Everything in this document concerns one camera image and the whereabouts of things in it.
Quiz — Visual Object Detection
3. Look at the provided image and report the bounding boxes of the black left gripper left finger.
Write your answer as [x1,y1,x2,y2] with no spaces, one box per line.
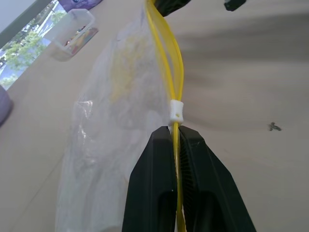
[122,126,179,232]

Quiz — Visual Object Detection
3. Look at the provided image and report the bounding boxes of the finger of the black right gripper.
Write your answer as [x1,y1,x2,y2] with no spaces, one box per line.
[154,0,194,17]
[223,0,247,12]

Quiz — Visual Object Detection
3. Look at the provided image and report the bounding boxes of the purple and white package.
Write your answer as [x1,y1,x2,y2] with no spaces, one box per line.
[59,0,103,11]

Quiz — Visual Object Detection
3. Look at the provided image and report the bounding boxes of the purple bowl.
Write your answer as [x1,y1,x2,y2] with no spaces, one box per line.
[0,86,14,128]

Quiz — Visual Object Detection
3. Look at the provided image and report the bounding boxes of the clear plastic box colourful bits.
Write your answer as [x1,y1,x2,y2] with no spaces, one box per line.
[44,9,100,62]

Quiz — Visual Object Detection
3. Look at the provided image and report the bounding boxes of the grey window frame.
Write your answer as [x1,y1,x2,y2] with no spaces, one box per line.
[0,0,55,43]

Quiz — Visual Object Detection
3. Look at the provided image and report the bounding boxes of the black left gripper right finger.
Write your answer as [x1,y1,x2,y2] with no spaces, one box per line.
[179,127,257,232]

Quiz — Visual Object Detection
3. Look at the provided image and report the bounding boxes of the clear plastic bag yellow zipper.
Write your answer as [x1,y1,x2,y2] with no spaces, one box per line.
[54,0,188,232]

